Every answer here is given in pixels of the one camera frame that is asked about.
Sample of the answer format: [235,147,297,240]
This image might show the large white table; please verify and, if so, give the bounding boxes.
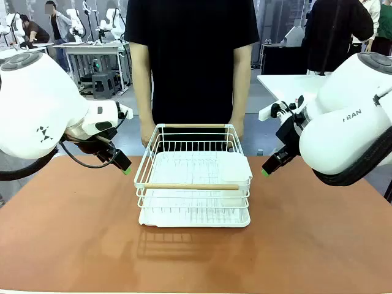
[256,73,336,108]

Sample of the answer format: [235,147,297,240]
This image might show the person in black t-shirt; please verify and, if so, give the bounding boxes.
[124,0,260,145]

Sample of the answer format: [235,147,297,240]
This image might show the person in white shirt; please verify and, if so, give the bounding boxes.
[351,0,382,55]

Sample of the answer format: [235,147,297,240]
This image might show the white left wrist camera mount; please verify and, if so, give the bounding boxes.
[115,102,134,121]

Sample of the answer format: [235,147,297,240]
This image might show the man in brown shirt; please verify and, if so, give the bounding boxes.
[19,13,51,44]

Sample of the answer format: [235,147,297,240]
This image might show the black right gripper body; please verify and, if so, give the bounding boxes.
[274,115,303,160]

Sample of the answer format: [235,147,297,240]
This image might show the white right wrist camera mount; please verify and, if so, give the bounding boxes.
[258,94,307,122]

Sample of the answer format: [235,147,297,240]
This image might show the person in black sweatshirt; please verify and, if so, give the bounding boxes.
[301,0,375,76]

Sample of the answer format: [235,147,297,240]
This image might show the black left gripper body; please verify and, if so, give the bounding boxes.
[65,129,119,164]

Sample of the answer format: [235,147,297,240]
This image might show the white plastic rack container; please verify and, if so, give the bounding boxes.
[218,152,254,186]

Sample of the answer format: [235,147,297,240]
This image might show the person's right hand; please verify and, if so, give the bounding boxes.
[140,118,158,148]

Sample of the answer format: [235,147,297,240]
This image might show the person's left hand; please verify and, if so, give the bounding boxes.
[228,115,246,143]

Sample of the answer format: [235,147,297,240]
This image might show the person's left forearm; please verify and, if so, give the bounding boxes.
[231,44,254,120]

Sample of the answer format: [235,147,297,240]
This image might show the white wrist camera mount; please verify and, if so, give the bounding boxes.
[258,94,307,122]
[115,102,134,121]

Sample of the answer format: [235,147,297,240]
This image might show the black cabinet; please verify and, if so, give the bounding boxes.
[261,44,309,76]

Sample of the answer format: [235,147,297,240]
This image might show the white wire dish rack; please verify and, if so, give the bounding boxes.
[134,123,254,228]

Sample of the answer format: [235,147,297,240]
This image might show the white workbench with robots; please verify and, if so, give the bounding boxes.
[53,41,133,93]

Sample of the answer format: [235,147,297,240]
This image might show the person's right forearm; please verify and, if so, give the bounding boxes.
[128,42,154,123]

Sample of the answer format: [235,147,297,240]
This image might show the grey plastic stool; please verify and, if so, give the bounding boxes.
[91,72,116,100]

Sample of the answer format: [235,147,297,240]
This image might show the white house-shaped device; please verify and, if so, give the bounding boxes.
[279,25,306,48]

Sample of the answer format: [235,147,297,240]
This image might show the man in grey overshirt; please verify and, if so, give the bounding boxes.
[44,0,74,73]

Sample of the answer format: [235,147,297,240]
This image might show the person in green shirt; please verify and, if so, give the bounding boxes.
[368,2,392,58]

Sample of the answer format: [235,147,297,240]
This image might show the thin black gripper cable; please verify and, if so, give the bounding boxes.
[59,109,129,170]

